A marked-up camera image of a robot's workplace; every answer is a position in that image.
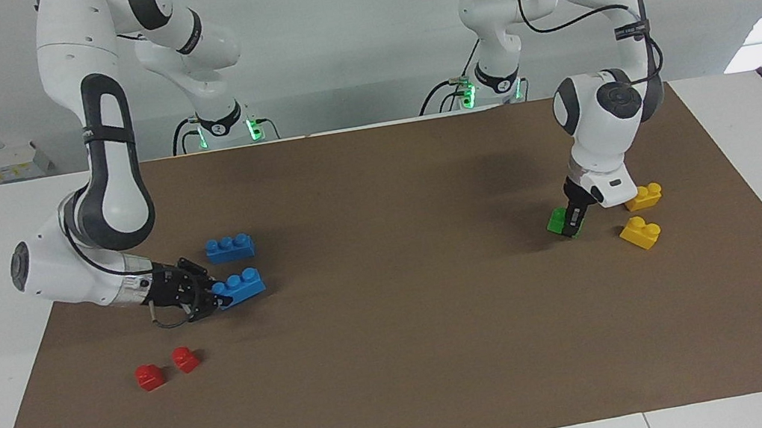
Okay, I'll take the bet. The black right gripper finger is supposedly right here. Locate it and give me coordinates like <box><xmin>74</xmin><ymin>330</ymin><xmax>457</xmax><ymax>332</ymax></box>
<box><xmin>191</xmin><ymin>289</ymin><xmax>236</xmax><ymax>323</ymax></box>
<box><xmin>176</xmin><ymin>252</ymin><xmax>217</xmax><ymax>291</ymax></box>

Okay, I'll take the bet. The green two-stud toy block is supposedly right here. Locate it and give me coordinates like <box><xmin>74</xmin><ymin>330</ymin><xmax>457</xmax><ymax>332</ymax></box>
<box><xmin>545</xmin><ymin>204</ymin><xmax>585</xmax><ymax>243</ymax></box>

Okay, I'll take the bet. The blue three-stud toy block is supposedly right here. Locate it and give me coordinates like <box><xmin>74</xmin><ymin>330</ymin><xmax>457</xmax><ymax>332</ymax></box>
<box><xmin>204</xmin><ymin>232</ymin><xmax>257</xmax><ymax>265</ymax></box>
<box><xmin>210</xmin><ymin>265</ymin><xmax>270</xmax><ymax>312</ymax></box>

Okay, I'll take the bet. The red one-stud toy block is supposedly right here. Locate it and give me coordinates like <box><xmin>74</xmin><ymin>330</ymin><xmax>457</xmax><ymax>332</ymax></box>
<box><xmin>134</xmin><ymin>362</ymin><xmax>167</xmax><ymax>393</ymax></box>
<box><xmin>170</xmin><ymin>344</ymin><xmax>202</xmax><ymax>375</ymax></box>

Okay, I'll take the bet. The yellow two-stud toy block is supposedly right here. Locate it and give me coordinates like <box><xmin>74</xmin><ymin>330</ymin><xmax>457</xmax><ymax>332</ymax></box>
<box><xmin>623</xmin><ymin>182</ymin><xmax>666</xmax><ymax>213</ymax></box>
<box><xmin>617</xmin><ymin>213</ymin><xmax>665</xmax><ymax>254</ymax></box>

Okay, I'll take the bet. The brown paper table mat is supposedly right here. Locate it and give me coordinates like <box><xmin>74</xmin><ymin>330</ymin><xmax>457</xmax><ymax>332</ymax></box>
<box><xmin>0</xmin><ymin>65</ymin><xmax>762</xmax><ymax>428</ymax></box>

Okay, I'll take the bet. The black base cable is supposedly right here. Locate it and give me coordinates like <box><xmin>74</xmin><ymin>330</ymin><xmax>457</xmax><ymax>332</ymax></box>
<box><xmin>168</xmin><ymin>116</ymin><xmax>206</xmax><ymax>157</ymax></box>
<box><xmin>409</xmin><ymin>37</ymin><xmax>491</xmax><ymax>117</ymax></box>

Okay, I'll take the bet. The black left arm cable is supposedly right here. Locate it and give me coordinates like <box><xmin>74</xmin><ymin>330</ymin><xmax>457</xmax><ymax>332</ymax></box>
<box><xmin>514</xmin><ymin>0</ymin><xmax>669</xmax><ymax>103</ymax></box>

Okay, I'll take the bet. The white wall box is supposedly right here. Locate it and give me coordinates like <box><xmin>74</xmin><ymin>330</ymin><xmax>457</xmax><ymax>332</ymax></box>
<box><xmin>0</xmin><ymin>137</ymin><xmax>55</xmax><ymax>184</ymax></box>

